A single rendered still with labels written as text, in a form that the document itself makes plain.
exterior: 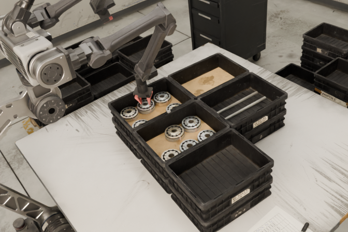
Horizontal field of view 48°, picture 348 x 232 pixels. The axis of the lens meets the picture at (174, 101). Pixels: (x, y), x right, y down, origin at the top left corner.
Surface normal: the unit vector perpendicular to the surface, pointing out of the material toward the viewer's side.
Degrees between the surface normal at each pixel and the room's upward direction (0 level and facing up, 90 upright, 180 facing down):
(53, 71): 90
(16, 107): 90
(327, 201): 0
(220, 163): 0
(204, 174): 0
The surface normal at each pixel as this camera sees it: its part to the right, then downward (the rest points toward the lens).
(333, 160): -0.11, -0.79
